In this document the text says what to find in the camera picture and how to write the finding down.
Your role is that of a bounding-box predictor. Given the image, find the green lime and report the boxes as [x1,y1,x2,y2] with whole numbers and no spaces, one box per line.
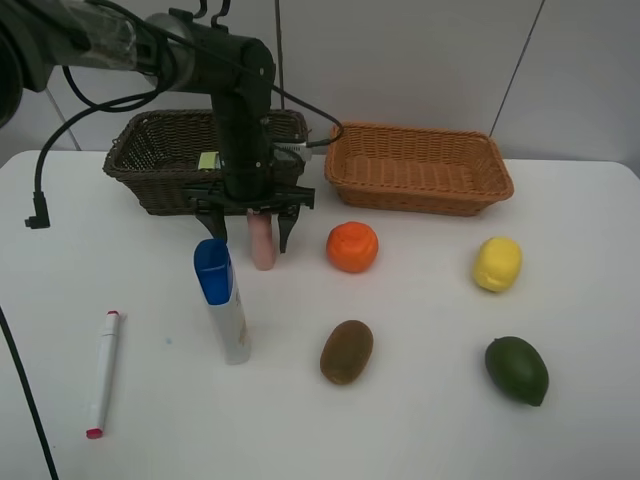
[484,336,549,407]

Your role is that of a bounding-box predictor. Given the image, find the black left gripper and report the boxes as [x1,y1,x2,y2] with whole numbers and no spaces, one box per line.
[183,119,315,253]

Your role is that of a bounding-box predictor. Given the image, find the orange fruit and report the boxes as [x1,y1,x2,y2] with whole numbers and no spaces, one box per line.
[326,221,379,273]

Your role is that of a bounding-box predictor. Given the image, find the dark brown wicker basket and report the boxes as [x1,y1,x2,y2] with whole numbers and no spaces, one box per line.
[102,109,312,217]

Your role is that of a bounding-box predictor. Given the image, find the dark green spray bottle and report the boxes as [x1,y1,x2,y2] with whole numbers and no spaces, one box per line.
[197,151,220,170]

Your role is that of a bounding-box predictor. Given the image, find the white tube blue cap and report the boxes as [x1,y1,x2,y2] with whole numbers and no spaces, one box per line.
[193,238,251,365]

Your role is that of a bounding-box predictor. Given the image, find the yellow lemon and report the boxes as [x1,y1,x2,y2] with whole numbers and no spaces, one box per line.
[472,237,523,293]

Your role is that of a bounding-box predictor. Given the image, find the orange wicker basket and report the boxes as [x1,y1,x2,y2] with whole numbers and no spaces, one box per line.
[324,122,514,217]

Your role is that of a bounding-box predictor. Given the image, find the white marker red caps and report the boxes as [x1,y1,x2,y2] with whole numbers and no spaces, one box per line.
[85,310,121,440]

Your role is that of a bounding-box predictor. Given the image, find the pink bottle white cap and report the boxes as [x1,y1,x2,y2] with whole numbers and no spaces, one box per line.
[247,212,276,271]

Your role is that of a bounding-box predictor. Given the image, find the brown kiwi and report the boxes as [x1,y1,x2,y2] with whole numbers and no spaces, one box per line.
[319,320,374,385]

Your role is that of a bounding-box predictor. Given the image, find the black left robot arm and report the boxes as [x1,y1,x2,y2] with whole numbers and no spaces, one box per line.
[1,1,315,244]

